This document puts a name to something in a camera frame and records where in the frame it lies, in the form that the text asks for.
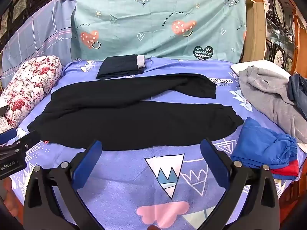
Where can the floral quilted pillow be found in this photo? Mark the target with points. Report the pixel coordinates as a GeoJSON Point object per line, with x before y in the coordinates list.
{"type": "Point", "coordinates": [31, 83]}

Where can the folded dark pants grey cuff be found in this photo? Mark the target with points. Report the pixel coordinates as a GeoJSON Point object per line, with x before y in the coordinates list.
{"type": "Point", "coordinates": [117, 67]}

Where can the blue denim garment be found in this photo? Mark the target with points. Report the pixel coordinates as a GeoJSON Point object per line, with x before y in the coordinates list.
{"type": "Point", "coordinates": [299, 93]}

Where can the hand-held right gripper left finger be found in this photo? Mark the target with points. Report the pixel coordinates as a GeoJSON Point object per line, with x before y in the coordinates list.
{"type": "Point", "coordinates": [88, 163]}

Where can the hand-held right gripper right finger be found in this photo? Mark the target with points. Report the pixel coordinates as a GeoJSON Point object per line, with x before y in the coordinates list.
{"type": "Point", "coordinates": [213, 163]}

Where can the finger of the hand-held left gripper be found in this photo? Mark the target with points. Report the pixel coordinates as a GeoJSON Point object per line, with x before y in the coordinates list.
{"type": "Point", "coordinates": [7, 136]}
{"type": "Point", "coordinates": [27, 140]}

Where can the bright blue pants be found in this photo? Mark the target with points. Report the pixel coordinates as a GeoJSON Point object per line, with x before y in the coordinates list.
{"type": "Point", "coordinates": [259, 146]}

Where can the white pillow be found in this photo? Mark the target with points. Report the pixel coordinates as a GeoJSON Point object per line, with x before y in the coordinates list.
{"type": "Point", "coordinates": [261, 64]}

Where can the red garment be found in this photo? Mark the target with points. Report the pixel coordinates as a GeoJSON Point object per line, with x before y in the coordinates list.
{"type": "Point", "coordinates": [287, 169]}

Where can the wooden display cabinet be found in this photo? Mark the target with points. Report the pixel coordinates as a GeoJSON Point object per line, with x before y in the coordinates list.
{"type": "Point", "coordinates": [278, 28]}

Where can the purple printed bedsheet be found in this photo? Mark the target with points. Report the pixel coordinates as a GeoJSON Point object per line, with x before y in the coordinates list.
{"type": "Point", "coordinates": [134, 172]}

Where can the grey-blue plaid sheet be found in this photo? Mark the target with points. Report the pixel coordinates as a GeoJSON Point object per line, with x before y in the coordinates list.
{"type": "Point", "coordinates": [36, 33]}

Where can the grey sweatshirt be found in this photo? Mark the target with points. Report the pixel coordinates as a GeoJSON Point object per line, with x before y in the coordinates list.
{"type": "Point", "coordinates": [268, 95]}

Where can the black pants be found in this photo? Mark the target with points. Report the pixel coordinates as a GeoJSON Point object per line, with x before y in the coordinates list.
{"type": "Point", "coordinates": [120, 119]}

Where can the dark carved wooden screen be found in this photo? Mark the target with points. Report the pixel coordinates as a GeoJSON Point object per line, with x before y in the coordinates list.
{"type": "Point", "coordinates": [21, 4]}

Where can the teal heart printed sheet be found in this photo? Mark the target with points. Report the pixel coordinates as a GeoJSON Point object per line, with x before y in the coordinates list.
{"type": "Point", "coordinates": [156, 16]}

